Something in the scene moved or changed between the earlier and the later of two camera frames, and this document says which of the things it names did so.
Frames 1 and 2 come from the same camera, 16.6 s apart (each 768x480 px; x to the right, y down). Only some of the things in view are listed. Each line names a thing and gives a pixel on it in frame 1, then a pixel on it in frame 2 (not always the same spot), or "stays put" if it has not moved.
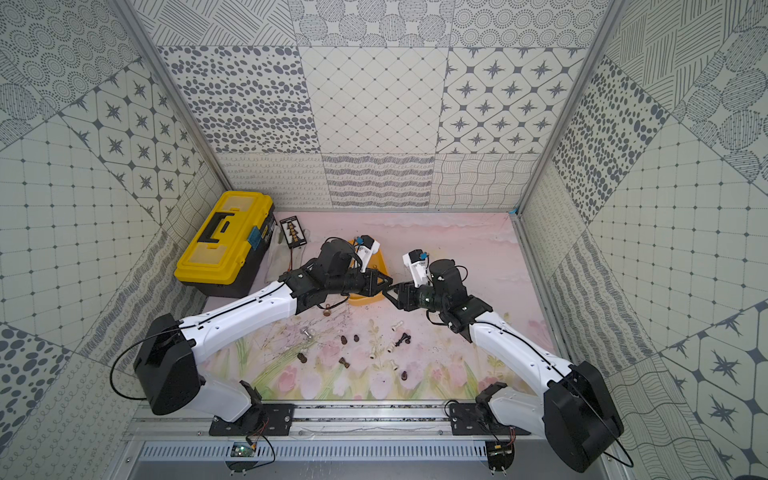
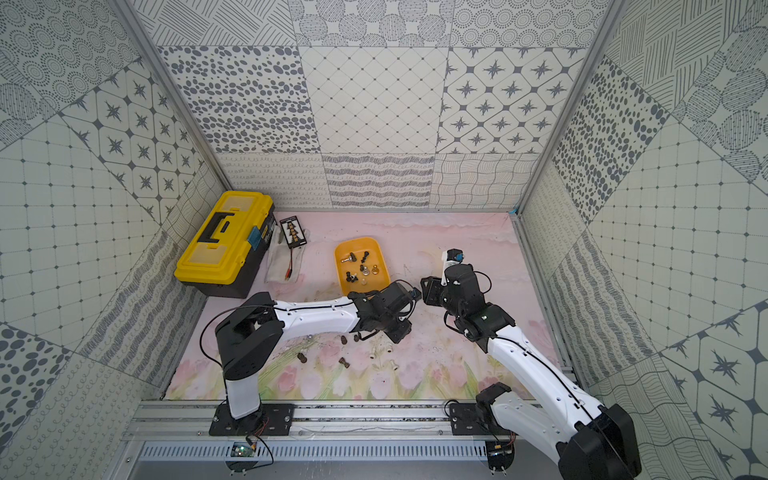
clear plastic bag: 282,258 stays put
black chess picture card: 292,232 stays put
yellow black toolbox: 230,236 stays put
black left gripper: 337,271 to 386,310
